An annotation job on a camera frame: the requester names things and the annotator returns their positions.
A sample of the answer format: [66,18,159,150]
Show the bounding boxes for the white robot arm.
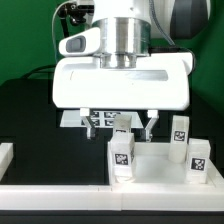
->
[53,0,211,140]

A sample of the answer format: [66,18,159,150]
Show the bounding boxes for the white cable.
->
[51,0,78,68]

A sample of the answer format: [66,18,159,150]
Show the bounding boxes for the white marker base plate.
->
[60,110,143,129]

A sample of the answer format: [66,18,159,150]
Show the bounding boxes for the black cable bundle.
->
[19,63,58,80]

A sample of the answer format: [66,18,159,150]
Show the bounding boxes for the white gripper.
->
[52,28,193,142]

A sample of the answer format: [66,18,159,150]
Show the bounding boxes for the white square table top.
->
[108,142,224,187]

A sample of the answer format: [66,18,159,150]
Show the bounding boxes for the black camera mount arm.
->
[56,1,94,37]

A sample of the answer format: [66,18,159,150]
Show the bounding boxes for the white U-shaped obstacle fence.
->
[0,142,224,212]

